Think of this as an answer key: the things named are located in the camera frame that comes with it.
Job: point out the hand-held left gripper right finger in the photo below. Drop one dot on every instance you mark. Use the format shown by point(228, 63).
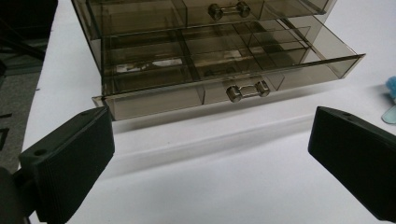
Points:
point(355, 155)

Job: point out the smoky transparent closed drawer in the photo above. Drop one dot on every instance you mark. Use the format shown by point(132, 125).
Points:
point(199, 12)

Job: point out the dark stand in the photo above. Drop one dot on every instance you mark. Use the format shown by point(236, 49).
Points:
point(18, 34)

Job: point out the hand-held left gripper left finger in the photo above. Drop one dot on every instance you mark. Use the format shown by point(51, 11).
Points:
point(71, 161)

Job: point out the smoky transparent drawer organizer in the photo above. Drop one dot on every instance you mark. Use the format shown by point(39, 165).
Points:
point(93, 43)

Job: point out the light blue object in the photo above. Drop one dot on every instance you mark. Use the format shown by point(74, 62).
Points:
point(391, 99)

